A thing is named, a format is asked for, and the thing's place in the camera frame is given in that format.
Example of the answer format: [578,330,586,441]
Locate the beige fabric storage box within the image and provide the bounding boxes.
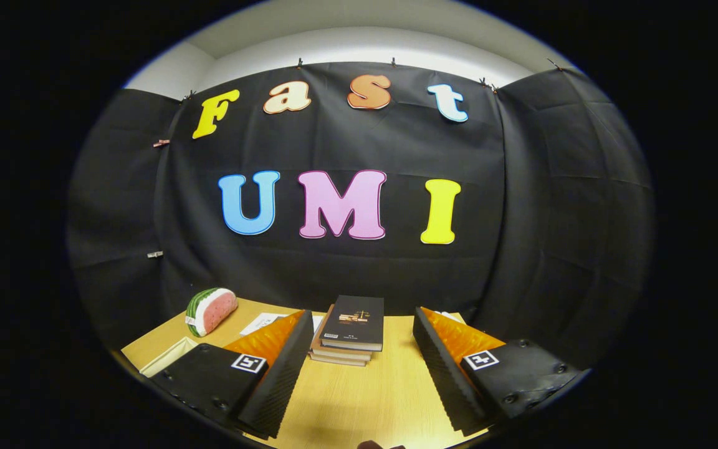
[140,336,199,379]

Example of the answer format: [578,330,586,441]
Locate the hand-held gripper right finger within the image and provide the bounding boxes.
[412,306,587,437]

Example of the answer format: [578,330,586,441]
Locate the row of small black clips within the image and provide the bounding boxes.
[181,56,564,100]

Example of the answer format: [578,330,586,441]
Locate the white cover book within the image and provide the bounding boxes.
[240,312,325,338]

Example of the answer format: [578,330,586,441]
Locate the brown cover book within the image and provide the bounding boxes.
[310,304,373,362]
[308,352,370,367]

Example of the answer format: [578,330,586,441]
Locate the watermelon slice plush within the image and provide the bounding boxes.
[185,287,239,337]

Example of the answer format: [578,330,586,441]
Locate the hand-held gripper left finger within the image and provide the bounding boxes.
[149,309,316,440]

